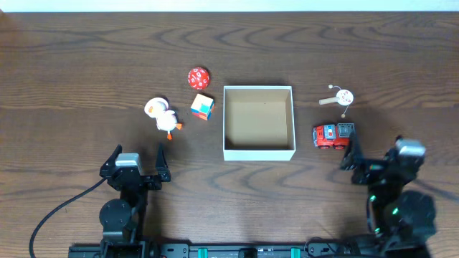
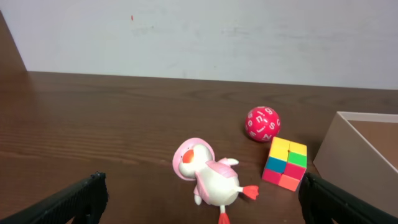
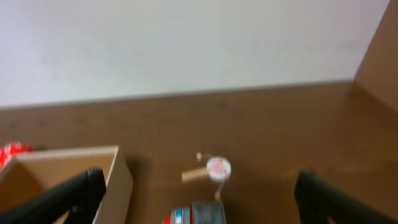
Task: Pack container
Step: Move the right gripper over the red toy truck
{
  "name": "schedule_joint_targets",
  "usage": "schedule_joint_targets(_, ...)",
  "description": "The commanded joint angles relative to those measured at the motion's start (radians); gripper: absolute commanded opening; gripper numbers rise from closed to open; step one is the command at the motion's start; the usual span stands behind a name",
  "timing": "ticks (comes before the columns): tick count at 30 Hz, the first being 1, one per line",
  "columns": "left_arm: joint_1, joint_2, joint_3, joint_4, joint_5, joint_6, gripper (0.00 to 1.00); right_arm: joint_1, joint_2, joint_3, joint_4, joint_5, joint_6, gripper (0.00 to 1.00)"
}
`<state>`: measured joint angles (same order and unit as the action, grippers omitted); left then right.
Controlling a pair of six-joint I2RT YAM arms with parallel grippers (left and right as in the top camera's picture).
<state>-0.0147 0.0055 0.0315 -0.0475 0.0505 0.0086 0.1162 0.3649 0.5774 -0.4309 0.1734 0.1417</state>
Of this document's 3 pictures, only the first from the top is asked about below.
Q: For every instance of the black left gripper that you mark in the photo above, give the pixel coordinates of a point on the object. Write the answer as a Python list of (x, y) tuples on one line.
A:
[(144, 180)]

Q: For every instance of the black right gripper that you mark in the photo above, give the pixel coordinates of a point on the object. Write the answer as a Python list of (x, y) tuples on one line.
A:
[(371, 168)]

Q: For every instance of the red toy truck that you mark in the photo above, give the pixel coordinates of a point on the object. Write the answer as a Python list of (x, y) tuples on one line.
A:
[(335, 136)]

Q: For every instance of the wooden rattle drum toy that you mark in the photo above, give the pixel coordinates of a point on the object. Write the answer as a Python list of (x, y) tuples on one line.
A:
[(343, 97)]

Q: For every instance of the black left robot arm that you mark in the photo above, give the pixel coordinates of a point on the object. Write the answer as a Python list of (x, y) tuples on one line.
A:
[(122, 218)]

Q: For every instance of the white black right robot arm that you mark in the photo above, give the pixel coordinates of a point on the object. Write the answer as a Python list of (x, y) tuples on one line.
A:
[(400, 221)]

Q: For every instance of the white pink duck toy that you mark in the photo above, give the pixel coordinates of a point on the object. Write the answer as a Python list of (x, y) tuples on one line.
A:
[(166, 120)]

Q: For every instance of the multicolour puzzle cube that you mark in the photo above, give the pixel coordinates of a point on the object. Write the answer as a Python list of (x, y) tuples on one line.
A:
[(202, 107)]

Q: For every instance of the white cardboard box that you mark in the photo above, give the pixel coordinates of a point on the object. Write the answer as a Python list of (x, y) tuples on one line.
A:
[(258, 123)]

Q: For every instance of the red lettered ball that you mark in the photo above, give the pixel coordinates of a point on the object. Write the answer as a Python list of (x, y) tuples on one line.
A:
[(198, 78)]

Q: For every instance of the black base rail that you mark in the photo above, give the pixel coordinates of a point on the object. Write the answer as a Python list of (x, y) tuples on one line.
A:
[(311, 249)]

